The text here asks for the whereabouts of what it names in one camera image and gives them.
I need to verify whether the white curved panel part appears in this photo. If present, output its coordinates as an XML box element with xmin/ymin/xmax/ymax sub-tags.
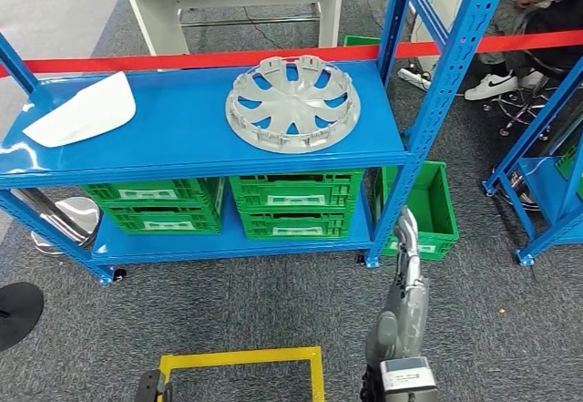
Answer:
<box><xmin>23</xmin><ymin>71</ymin><xmax>137</xmax><ymax>149</ymax></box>

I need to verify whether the chrome office chair base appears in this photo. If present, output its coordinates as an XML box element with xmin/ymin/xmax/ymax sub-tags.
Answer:
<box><xmin>483</xmin><ymin>78</ymin><xmax>563</xmax><ymax>140</ymax></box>

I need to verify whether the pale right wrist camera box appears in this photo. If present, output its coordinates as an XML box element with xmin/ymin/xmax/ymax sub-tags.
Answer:
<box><xmin>379</xmin><ymin>356</ymin><xmax>438</xmax><ymax>402</ymax></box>

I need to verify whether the green plastic crate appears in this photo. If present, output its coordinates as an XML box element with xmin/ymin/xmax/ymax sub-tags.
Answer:
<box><xmin>229</xmin><ymin>170</ymin><xmax>364</xmax><ymax>214</ymax></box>
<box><xmin>105</xmin><ymin>204</ymin><xmax>224</xmax><ymax>235</ymax></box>
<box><xmin>81</xmin><ymin>177</ymin><xmax>226</xmax><ymax>211</ymax></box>
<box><xmin>240</xmin><ymin>207</ymin><xmax>356</xmax><ymax>242</ymax></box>
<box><xmin>556</xmin><ymin>145</ymin><xmax>583</xmax><ymax>201</ymax></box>

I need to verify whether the blue metal shelf rack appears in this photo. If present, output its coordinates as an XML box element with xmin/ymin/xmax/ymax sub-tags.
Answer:
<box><xmin>0</xmin><ymin>0</ymin><xmax>517</xmax><ymax>285</ymax></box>
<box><xmin>483</xmin><ymin>55</ymin><xmax>583</xmax><ymax>268</ymax></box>

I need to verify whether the coiled cable bundle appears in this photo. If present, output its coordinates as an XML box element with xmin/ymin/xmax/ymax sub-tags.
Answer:
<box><xmin>499</xmin><ymin>170</ymin><xmax>543</xmax><ymax>213</ymax></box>

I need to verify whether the yellow floor tape square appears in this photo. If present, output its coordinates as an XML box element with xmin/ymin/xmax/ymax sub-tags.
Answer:
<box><xmin>157</xmin><ymin>345</ymin><xmax>327</xmax><ymax>402</ymax></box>

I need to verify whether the black barrier stanchion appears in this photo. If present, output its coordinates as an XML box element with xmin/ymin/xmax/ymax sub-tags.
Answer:
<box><xmin>0</xmin><ymin>283</ymin><xmax>45</xmax><ymax>352</ymax></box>

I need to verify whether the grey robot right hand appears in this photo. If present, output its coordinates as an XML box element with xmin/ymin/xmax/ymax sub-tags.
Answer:
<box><xmin>364</xmin><ymin>205</ymin><xmax>430</xmax><ymax>373</ymax></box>

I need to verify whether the white power strip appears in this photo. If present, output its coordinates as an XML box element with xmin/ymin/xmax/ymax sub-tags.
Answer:
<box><xmin>397</xmin><ymin>67</ymin><xmax>431</xmax><ymax>91</ymax></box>

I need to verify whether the red barrier belt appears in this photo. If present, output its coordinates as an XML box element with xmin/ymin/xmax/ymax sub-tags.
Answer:
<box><xmin>0</xmin><ymin>29</ymin><xmax>583</xmax><ymax>80</ymax></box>

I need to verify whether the chrome barrier stanchion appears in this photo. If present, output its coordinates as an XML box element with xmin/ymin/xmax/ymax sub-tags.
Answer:
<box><xmin>13</xmin><ymin>188</ymin><xmax>101</xmax><ymax>257</ymax></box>

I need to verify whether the dark robot left hand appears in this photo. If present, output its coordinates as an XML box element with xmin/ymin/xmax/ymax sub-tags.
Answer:
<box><xmin>134</xmin><ymin>370</ymin><xmax>173</xmax><ymax>402</ymax></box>

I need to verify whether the person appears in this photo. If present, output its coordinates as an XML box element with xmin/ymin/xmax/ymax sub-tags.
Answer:
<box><xmin>464</xmin><ymin>0</ymin><xmax>583</xmax><ymax>101</ymax></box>

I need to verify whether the silver wheel hubcap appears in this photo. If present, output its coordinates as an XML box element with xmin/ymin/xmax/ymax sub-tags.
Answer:
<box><xmin>225</xmin><ymin>55</ymin><xmax>361</xmax><ymax>155</ymax></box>

